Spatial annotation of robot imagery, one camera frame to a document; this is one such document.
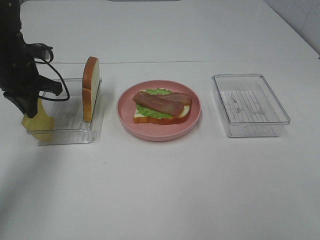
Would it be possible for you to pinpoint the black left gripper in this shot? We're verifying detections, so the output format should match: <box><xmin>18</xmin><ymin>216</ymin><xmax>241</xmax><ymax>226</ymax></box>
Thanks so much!
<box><xmin>0</xmin><ymin>57</ymin><xmax>63</xmax><ymax>118</ymax></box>

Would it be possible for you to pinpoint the yellow cheese slice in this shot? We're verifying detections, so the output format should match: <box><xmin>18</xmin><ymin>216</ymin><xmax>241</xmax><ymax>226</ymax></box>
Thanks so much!
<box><xmin>21</xmin><ymin>98</ymin><xmax>55</xmax><ymax>132</ymax></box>

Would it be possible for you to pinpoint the bread slice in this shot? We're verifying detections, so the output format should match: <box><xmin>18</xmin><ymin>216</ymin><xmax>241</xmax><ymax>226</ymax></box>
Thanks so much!
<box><xmin>82</xmin><ymin>56</ymin><xmax>100</xmax><ymax>122</ymax></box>
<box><xmin>133</xmin><ymin>102</ymin><xmax>192</xmax><ymax>125</ymax></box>

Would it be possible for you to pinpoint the green lettuce leaf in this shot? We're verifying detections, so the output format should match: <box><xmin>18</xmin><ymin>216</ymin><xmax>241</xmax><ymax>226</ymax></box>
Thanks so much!
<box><xmin>135</xmin><ymin>88</ymin><xmax>173</xmax><ymax>119</ymax></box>

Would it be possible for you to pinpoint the bacon strip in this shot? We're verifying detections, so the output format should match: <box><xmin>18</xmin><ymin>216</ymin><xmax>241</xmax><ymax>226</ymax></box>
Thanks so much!
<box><xmin>151</xmin><ymin>92</ymin><xmax>192</xmax><ymax>105</ymax></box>
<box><xmin>132</xmin><ymin>91</ymin><xmax>185</xmax><ymax>117</ymax></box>

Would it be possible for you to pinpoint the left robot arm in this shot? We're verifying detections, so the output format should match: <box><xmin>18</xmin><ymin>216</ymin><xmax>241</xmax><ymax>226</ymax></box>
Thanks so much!
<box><xmin>0</xmin><ymin>0</ymin><xmax>68</xmax><ymax>118</ymax></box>

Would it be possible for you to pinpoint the left clear plastic tray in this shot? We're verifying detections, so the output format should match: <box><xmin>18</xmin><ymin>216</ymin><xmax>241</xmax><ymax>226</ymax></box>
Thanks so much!
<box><xmin>26</xmin><ymin>78</ymin><xmax>104</xmax><ymax>145</ymax></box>

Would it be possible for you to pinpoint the clear plastic tray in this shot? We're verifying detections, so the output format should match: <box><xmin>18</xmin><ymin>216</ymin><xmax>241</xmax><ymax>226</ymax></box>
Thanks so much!
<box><xmin>212</xmin><ymin>73</ymin><xmax>291</xmax><ymax>138</ymax></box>
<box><xmin>26</xmin><ymin>78</ymin><xmax>104</xmax><ymax>145</ymax></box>

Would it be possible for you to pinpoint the pink round plate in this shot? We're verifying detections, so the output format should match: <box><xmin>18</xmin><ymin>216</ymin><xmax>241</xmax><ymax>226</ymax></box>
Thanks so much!
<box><xmin>116</xmin><ymin>80</ymin><xmax>202</xmax><ymax>142</ymax></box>

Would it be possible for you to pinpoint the right clear plastic tray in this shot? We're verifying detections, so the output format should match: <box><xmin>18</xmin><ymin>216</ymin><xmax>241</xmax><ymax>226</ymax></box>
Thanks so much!
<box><xmin>212</xmin><ymin>73</ymin><xmax>291</xmax><ymax>138</ymax></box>

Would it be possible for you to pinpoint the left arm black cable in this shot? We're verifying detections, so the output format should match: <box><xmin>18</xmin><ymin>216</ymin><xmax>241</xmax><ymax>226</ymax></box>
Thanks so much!
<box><xmin>24</xmin><ymin>43</ymin><xmax>71</xmax><ymax>102</ymax></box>

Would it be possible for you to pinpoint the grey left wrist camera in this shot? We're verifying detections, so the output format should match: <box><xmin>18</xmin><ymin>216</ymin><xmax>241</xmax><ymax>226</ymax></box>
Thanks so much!
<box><xmin>28</xmin><ymin>46</ymin><xmax>51</xmax><ymax>60</ymax></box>

